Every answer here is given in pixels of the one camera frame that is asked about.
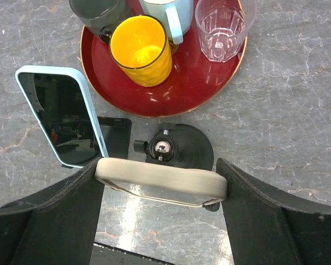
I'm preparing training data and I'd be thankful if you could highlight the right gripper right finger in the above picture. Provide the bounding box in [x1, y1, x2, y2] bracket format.
[216, 158, 331, 264]

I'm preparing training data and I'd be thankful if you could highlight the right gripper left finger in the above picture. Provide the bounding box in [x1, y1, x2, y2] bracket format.
[0, 160, 104, 264]

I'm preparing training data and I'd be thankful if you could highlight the beige case phone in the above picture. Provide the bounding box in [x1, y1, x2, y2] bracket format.
[95, 157, 227, 208]

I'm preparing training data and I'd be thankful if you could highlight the black round-base phone stand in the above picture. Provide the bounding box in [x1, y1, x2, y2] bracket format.
[133, 122, 221, 213]

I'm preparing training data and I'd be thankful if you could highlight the blue case phone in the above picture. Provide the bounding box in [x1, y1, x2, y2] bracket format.
[15, 65, 109, 168]

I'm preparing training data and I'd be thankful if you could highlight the black folding phone stand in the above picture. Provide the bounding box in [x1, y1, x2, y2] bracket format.
[61, 115, 132, 169]

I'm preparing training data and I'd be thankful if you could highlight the red round tray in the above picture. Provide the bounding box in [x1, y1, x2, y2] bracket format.
[79, 0, 248, 119]

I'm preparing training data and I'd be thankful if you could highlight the yellow mug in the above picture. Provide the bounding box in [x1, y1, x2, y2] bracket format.
[109, 15, 172, 87]

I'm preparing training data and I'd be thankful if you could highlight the clear glass cup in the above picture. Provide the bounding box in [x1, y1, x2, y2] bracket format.
[195, 0, 258, 62]

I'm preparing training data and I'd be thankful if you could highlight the dark green mug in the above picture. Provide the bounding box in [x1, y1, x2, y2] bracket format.
[69, 0, 134, 45]

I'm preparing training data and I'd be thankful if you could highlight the light blue mug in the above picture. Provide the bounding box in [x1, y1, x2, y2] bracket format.
[139, 0, 194, 45]

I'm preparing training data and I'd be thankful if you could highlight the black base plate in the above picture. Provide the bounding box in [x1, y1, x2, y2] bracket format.
[90, 241, 173, 265]

